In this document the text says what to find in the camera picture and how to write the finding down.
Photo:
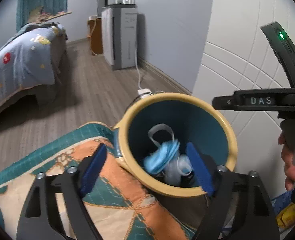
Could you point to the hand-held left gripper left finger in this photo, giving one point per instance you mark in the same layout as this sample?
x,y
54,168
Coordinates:
x,y
93,172

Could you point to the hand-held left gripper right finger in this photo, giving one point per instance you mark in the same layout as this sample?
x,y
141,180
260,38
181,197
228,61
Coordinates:
x,y
200,170

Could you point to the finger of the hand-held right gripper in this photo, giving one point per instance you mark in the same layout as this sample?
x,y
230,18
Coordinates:
x,y
222,102

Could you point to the clear plastic bag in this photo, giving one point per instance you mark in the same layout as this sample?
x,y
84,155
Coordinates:
x,y
172,176

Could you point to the yellow-rimmed teal waste bin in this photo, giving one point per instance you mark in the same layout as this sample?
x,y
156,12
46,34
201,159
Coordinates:
x,y
187,120

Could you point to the person's right hand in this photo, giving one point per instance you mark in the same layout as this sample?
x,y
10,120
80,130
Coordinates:
x,y
291,170

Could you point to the teal and orange quilted cushion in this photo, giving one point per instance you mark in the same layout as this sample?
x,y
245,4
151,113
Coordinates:
x,y
127,205

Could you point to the white panelled door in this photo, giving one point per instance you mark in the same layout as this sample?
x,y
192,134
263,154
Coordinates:
x,y
237,55

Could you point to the white power strip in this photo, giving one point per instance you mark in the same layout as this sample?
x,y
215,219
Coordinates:
x,y
144,93

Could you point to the blue package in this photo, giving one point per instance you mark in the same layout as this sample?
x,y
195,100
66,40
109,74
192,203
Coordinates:
x,y
280,202

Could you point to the yellow box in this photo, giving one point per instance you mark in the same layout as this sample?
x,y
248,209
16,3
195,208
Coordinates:
x,y
288,216

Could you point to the wooden bed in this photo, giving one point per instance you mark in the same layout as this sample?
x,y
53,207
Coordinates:
x,y
61,60

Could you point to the grey and white air purifier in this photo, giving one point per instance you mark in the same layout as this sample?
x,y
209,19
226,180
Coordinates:
x,y
120,40

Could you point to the bed with blue cover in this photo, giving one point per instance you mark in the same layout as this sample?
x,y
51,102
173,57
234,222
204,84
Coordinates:
x,y
20,62

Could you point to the wooden cabinet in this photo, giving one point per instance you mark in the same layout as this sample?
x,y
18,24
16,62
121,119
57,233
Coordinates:
x,y
97,37

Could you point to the small white box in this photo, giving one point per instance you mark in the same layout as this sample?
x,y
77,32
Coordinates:
x,y
92,17

